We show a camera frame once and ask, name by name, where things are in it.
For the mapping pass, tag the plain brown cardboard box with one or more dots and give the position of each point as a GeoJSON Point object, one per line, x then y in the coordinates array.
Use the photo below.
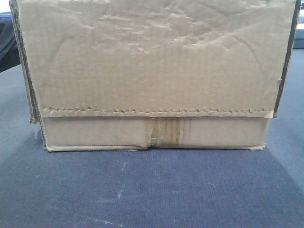
{"type": "Point", "coordinates": [136, 74]}

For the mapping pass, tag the black jacket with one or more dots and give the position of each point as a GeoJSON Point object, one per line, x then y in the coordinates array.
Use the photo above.
{"type": "Point", "coordinates": [9, 53]}

